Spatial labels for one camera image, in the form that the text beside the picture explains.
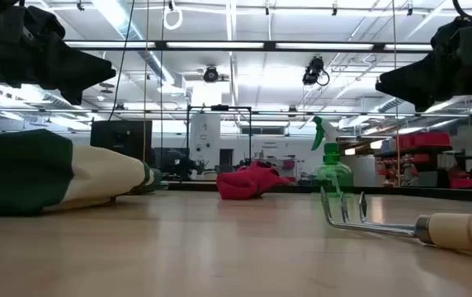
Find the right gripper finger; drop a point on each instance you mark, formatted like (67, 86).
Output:
(419, 97)
(405, 78)

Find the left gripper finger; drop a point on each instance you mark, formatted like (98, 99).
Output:
(87, 68)
(77, 88)

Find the cream and green gardening bag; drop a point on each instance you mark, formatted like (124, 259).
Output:
(21, 173)

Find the green spray bottle white trigger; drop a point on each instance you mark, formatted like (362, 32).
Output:
(331, 171)

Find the red gardening glove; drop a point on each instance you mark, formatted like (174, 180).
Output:
(240, 185)

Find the shelf with red bins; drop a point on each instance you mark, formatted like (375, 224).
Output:
(426, 140)

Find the black monitor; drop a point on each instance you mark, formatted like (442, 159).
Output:
(120, 138)

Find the red bin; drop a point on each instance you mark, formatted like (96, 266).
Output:
(467, 183)

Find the round black ceiling fixture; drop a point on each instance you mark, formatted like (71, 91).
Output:
(210, 74)

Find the black hanging camera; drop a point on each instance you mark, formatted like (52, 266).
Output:
(313, 71)

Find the black portal frame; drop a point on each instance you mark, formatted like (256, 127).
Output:
(219, 108)

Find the black aluminium rig frame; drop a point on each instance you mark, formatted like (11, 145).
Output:
(269, 46)

